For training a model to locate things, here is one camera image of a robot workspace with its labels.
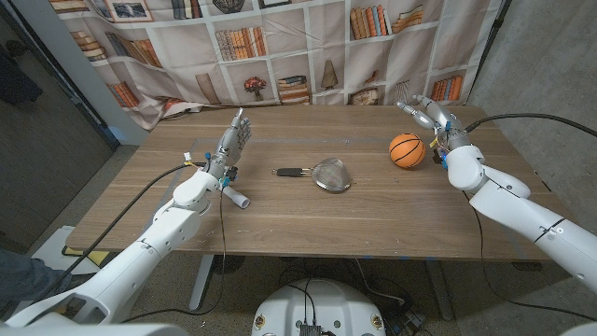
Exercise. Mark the white table leg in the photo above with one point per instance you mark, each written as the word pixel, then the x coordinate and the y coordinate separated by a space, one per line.
pixel 201 282

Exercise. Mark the printed bookshelf backdrop cloth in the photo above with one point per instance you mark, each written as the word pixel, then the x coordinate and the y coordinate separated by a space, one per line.
pixel 289 51

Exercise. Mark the yellow flat floor object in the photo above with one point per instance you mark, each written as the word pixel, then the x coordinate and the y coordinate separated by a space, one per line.
pixel 91 256

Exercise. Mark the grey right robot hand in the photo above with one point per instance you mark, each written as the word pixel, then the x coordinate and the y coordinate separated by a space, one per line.
pixel 443 119

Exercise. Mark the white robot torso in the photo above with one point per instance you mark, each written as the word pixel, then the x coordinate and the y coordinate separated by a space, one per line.
pixel 322 303

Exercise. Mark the black backdrop stand pole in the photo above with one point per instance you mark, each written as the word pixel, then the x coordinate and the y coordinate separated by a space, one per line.
pixel 490 49

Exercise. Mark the person's leg in blue jeans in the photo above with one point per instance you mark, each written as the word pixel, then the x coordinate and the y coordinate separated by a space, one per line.
pixel 25 280

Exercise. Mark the short white plastic tube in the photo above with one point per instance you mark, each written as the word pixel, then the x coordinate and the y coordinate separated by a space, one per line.
pixel 239 198

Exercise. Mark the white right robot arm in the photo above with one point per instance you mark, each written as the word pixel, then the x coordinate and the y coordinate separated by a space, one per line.
pixel 513 205

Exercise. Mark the grey power strip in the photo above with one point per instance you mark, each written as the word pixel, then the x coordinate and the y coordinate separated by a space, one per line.
pixel 411 319

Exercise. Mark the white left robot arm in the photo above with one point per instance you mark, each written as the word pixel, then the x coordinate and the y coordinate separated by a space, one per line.
pixel 149 242

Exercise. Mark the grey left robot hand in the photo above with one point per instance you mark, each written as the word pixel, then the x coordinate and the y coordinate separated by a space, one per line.
pixel 231 144

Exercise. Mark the small orange basketball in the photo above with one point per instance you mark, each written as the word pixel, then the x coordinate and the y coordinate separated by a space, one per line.
pixel 407 150

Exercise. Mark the grey table leg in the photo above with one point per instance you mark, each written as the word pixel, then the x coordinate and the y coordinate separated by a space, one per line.
pixel 440 291

